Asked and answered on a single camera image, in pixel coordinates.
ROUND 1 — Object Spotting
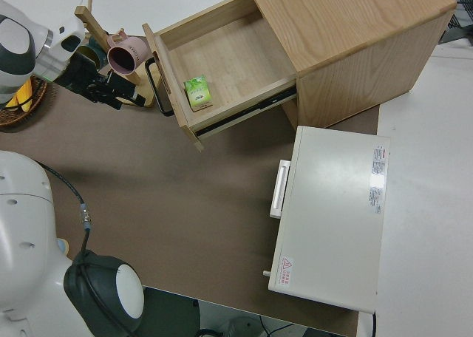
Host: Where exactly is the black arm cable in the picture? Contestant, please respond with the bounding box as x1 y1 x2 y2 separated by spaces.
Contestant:
35 160 136 337

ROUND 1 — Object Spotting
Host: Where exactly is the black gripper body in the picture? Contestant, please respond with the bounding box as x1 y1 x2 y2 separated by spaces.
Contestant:
58 52 121 111

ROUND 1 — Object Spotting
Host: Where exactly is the brown table mat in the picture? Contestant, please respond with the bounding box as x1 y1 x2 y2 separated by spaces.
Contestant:
0 81 381 337

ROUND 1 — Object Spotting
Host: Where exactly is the black metal drawer handle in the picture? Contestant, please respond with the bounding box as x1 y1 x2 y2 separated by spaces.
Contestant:
143 57 174 116

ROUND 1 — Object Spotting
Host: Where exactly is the wooden mug rack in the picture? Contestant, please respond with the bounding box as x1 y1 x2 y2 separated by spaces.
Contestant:
73 0 162 109

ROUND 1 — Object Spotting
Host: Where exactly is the brown wicker basket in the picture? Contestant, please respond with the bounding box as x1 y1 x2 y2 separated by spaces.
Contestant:
0 74 49 128

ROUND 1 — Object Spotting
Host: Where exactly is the white toaster oven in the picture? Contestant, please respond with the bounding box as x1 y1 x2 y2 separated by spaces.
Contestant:
262 125 392 313

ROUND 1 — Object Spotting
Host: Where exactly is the small green carton box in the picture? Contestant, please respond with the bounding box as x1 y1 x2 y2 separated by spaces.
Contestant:
183 74 214 112

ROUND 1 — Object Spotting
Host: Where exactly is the metal drawer slide rail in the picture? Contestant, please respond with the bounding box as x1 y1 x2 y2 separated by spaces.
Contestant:
194 86 298 135

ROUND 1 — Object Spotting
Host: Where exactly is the pink mug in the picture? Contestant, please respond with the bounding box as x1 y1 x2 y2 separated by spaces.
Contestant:
106 28 149 75

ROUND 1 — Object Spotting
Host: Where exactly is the dark blue mug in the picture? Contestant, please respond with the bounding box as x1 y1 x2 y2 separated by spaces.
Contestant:
75 37 108 70

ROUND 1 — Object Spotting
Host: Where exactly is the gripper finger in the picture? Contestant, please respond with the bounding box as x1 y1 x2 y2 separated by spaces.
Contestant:
108 72 137 94
115 92 146 111

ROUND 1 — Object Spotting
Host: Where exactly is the light wooden cabinet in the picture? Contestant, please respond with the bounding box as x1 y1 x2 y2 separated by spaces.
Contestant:
242 0 457 131

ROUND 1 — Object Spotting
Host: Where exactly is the wooden drawer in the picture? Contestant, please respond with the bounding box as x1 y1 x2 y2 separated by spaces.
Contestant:
142 0 299 153

